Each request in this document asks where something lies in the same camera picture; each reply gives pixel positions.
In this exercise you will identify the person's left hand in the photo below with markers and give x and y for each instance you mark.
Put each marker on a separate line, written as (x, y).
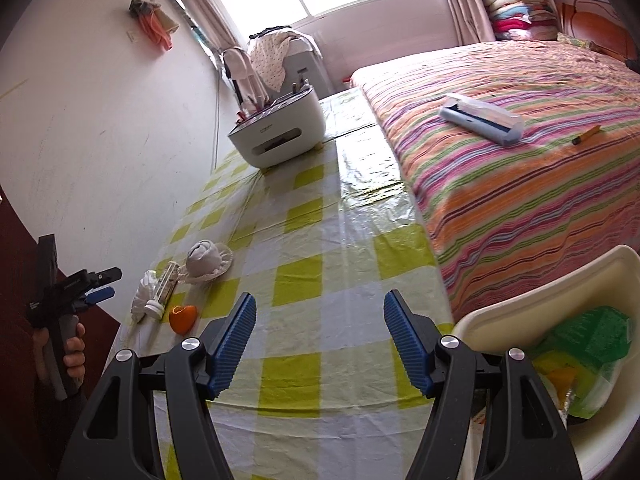
(75, 360)

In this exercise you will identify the orange peel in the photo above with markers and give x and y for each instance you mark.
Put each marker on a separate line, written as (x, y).
(181, 321)

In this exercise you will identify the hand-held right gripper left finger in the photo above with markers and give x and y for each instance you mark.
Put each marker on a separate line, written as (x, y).
(235, 345)

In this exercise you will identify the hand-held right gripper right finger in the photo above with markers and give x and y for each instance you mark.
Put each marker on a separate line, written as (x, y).
(407, 345)

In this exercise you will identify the white labelled bottle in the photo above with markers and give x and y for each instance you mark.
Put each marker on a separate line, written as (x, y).
(162, 290)

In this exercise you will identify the bed with striped sheet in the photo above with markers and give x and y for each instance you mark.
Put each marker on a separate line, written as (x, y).
(500, 200)

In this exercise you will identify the hanging orange cloths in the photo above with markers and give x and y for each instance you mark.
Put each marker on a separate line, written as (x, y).
(155, 22)

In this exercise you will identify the brown pen on bed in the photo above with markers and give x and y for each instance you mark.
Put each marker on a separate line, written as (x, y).
(587, 134)

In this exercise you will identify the bunch of pens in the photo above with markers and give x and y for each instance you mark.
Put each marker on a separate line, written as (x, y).
(260, 105)

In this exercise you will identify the crumpled white plastic bag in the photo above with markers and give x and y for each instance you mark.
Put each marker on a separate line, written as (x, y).
(142, 295)

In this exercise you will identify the yellow checkered tablecloth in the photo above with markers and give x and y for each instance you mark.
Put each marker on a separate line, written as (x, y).
(320, 240)

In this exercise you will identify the blue white roller case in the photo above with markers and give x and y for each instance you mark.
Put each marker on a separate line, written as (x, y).
(480, 117)

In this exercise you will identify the spotted white cloth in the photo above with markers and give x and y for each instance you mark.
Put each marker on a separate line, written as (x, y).
(272, 55)

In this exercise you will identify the white desktop organizer box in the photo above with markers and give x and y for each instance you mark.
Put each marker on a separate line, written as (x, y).
(280, 130)

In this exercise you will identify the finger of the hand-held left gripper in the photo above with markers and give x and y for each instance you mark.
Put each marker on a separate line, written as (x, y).
(97, 296)
(107, 276)

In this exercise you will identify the pink curtain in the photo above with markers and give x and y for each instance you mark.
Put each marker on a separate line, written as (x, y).
(465, 5)
(210, 15)

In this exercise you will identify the cream trash bin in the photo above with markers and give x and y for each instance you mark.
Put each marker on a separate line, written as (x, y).
(500, 320)

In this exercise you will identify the white fabric cap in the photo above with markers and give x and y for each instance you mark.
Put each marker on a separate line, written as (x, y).
(207, 260)

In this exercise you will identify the green plastic bag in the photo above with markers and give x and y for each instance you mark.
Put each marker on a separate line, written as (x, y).
(590, 335)

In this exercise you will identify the gold foil snack wrapper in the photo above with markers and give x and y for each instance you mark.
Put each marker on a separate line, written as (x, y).
(565, 405)

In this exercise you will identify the stack of folded quilts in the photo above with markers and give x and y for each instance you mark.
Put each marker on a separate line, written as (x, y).
(515, 5)

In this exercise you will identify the orange wooden headboard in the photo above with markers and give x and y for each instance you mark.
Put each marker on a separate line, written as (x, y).
(590, 20)

